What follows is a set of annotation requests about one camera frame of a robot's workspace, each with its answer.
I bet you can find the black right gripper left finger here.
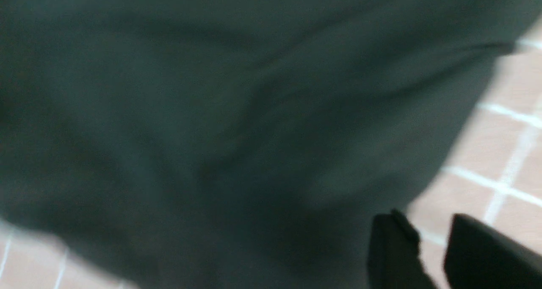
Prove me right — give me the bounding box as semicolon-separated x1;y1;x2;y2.
367;209;437;289

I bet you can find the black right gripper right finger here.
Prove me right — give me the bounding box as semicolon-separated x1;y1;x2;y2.
444;214;542;289

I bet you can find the dark gray long-sleeved shirt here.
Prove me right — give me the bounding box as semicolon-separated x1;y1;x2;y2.
1;0;541;289

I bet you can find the pink checkered tablecloth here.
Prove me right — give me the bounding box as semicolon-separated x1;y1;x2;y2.
1;21;541;289

